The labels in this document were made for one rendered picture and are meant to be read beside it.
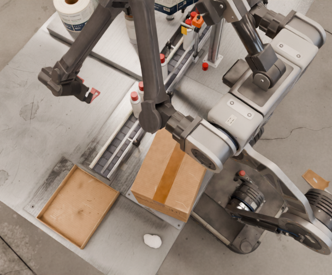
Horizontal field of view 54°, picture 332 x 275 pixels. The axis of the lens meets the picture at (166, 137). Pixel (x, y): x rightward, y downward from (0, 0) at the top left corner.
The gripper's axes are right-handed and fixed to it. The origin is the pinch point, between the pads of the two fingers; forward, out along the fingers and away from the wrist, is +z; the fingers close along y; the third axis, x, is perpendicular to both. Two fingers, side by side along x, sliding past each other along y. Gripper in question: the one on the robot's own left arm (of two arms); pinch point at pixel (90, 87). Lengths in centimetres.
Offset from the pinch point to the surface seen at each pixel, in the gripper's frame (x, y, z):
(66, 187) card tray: 51, -8, 2
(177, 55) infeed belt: -21, -5, 56
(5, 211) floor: 138, 51, 38
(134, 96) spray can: -2.9, -13.0, 14.2
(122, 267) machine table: 59, -53, -3
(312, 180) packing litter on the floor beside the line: 16, -109, 140
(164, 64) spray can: -18.7, -11.0, 32.3
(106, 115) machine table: 19.9, 3.2, 28.1
